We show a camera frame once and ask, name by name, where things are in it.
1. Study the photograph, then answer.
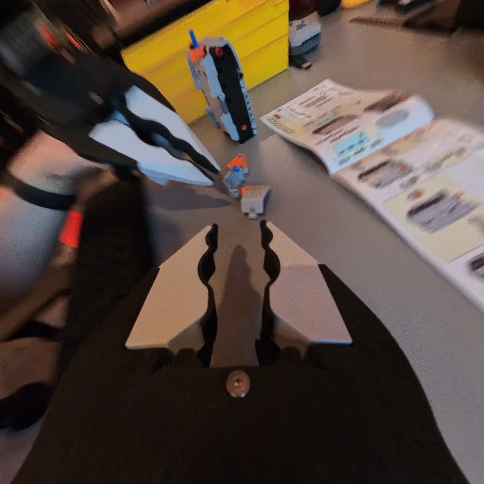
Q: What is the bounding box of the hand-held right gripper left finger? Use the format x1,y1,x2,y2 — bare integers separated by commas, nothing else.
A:
125,223,219,367

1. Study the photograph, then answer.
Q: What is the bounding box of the grey electronic module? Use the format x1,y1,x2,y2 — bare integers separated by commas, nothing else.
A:
288,11,322,56

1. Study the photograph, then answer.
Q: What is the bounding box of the yellow plastic bin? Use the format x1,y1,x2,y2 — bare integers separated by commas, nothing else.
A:
121,0,291,125

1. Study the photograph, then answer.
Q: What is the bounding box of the grey desk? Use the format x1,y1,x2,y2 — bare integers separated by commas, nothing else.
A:
0,0,484,484

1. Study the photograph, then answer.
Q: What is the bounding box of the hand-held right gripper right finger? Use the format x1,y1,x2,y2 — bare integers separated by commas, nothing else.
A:
257,220,354,365

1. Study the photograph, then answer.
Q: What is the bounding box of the grey curved panel orange connector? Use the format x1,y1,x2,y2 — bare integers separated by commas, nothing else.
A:
222,153,250,197
240,184,271,221

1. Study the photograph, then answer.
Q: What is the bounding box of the open instruction booklet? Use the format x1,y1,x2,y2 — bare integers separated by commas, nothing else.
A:
260,79,484,311

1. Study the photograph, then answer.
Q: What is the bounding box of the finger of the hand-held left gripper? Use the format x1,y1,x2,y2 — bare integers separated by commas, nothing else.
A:
88,119,215,187
124,85,222,174

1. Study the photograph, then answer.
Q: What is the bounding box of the black grey building block assembly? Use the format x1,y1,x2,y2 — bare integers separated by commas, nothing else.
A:
186,28,259,144

